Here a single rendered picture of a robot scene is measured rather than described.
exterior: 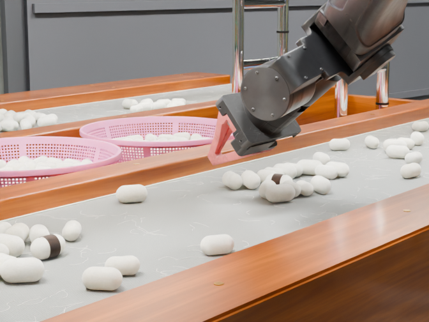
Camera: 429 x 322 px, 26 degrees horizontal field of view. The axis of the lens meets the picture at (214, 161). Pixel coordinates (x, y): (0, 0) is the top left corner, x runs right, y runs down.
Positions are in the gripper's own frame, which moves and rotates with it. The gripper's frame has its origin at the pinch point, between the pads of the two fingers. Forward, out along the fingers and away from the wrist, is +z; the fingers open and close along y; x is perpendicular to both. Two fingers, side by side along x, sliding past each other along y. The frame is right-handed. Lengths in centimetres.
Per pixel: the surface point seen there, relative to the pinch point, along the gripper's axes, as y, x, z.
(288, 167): -16.4, 2.8, 3.2
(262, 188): -5.0, 5.5, 0.2
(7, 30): -110, -115, 134
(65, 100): -48, -48, 65
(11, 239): 30.0, 2.1, 2.9
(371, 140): -44.3, 1.3, 6.2
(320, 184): -11.6, 8.3, -2.9
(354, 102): -104, -21, 39
